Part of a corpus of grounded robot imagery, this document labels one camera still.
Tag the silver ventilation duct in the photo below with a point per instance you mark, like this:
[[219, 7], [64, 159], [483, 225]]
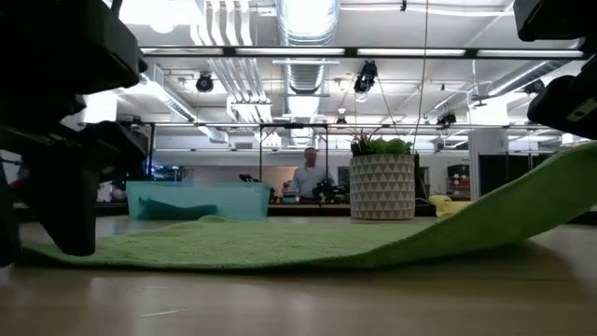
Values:
[[308, 28]]

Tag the black background frame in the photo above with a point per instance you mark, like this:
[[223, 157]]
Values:
[[151, 149], [294, 125]]

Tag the black hanging camera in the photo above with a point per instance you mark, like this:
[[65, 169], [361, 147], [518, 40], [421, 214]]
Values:
[[366, 77]]

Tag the yellow microfiber towel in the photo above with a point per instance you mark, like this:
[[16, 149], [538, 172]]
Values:
[[448, 205]]

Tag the dark green microfiber towel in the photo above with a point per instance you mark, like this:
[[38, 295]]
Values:
[[280, 242]]

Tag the white column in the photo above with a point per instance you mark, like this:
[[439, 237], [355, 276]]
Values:
[[487, 163]]

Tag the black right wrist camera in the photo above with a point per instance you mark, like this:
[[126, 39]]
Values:
[[555, 18]]

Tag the black overhead frame beam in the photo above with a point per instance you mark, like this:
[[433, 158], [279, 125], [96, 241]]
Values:
[[350, 51]]

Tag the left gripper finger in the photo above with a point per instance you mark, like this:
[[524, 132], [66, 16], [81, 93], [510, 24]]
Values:
[[70, 214], [9, 224]]

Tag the black ceiling spotlight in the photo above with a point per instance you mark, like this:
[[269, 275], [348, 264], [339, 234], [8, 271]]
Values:
[[535, 87], [447, 119], [204, 82]]

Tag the person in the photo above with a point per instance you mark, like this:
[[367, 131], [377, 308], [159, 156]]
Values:
[[310, 179]]

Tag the succulent in patterned pot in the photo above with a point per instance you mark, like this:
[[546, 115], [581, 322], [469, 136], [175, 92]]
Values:
[[382, 186]]

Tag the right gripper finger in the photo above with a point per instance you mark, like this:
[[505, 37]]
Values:
[[569, 107]]

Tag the teal microfiber towel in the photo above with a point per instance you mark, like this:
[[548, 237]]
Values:
[[172, 212]]

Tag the green translucent plastic bin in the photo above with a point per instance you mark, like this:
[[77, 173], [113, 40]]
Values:
[[224, 200]]

